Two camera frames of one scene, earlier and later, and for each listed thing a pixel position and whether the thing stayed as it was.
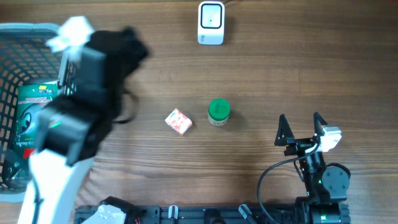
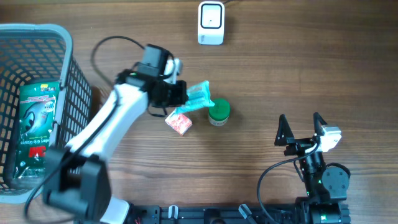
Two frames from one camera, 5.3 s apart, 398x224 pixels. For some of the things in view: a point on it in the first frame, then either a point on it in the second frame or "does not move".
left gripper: (141, 45) → (181, 95)
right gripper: (288, 135) does not move
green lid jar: (219, 111) does not move
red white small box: (179, 122) does not move
